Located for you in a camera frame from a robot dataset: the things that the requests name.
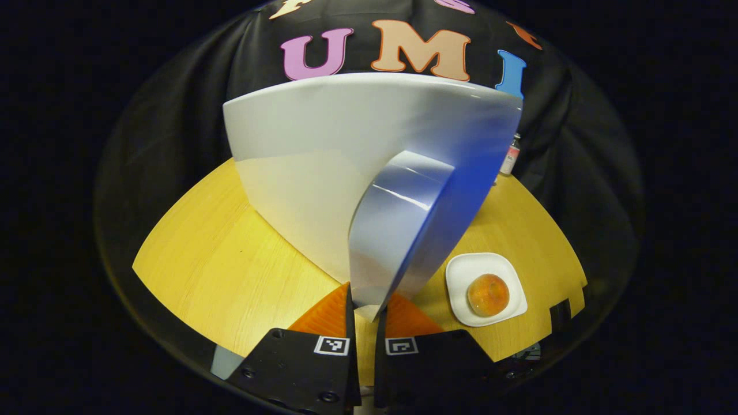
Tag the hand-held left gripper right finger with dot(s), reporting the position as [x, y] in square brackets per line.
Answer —
[426, 369]

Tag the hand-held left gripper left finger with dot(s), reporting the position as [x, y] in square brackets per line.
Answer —
[300, 369]

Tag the round orange bun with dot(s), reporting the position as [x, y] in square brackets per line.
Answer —
[488, 295]

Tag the white microwave oven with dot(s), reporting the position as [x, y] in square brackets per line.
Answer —
[323, 144]

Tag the white square plate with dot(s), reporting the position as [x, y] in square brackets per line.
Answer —
[466, 271]

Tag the clear bottle pink label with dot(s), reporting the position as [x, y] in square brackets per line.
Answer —
[510, 158]

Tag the black backdrop cloth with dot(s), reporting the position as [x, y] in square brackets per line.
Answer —
[173, 115]

